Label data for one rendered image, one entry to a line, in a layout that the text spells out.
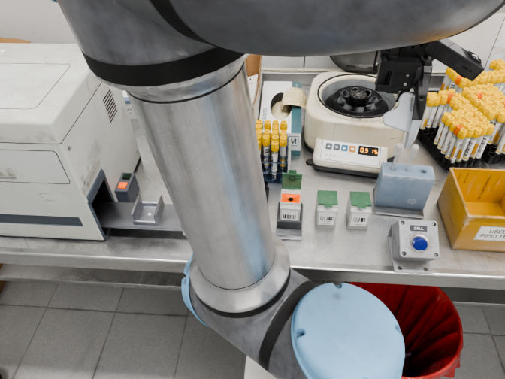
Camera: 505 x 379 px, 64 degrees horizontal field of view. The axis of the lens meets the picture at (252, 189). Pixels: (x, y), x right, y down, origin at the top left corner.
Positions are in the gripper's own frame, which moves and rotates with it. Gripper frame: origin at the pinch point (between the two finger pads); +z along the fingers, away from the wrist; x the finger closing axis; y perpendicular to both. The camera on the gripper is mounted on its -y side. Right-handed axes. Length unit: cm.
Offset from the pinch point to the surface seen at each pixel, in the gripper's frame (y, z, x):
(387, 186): 0.5, 14.0, 1.9
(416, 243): -3.3, 14.0, 16.1
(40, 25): 98, 3, -44
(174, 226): 42.2, 16.9, 15.2
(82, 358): 96, 108, 10
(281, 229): 21.2, 19.5, 11.3
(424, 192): -7.0, 14.5, 2.1
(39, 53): 71, -9, -4
